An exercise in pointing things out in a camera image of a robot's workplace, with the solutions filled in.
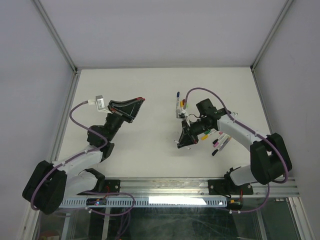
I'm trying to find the blue cap marker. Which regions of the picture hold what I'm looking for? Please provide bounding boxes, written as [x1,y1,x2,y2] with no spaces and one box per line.
[175,91,181,115]

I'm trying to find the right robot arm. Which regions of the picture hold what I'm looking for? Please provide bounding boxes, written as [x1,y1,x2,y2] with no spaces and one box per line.
[176,99,292,195]

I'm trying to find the black cap marker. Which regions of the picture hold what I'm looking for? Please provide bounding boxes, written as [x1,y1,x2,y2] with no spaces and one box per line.
[211,136,232,156]

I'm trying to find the yellow cap marker right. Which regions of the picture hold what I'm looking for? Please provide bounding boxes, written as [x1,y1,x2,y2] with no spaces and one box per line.
[200,131,216,141]

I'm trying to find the magenta cap marker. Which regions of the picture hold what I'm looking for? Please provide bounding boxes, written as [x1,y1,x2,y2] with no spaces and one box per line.
[212,133,230,148]

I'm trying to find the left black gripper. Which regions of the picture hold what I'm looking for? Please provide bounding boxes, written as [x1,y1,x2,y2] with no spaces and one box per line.
[104,97,143,142]

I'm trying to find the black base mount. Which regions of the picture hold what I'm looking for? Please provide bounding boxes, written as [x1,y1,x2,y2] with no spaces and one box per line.
[77,168,121,196]
[207,167,254,199]

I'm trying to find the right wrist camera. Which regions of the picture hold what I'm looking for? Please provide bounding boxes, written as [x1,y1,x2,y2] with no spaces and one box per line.
[175,100,188,119]

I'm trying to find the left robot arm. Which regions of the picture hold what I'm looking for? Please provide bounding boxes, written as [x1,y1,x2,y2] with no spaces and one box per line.
[22,95,145,215]

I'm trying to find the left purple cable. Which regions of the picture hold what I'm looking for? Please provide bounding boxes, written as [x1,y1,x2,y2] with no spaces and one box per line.
[29,99,136,240]

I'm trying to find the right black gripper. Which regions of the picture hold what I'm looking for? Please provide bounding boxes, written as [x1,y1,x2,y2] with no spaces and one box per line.
[177,117,208,148]

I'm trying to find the red pen cap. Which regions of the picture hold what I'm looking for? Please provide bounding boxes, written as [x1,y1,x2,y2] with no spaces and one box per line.
[135,97,146,101]

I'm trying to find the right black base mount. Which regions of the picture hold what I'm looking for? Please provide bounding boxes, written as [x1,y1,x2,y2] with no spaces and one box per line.
[207,167,254,199]

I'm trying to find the white slotted cable duct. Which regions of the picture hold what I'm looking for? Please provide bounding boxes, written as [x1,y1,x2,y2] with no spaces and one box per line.
[59,196,227,208]

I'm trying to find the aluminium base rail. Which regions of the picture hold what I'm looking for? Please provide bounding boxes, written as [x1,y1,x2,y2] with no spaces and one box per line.
[32,177,300,201]

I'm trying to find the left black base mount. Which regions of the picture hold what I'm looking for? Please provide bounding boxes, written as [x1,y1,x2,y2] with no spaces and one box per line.
[77,168,121,196]

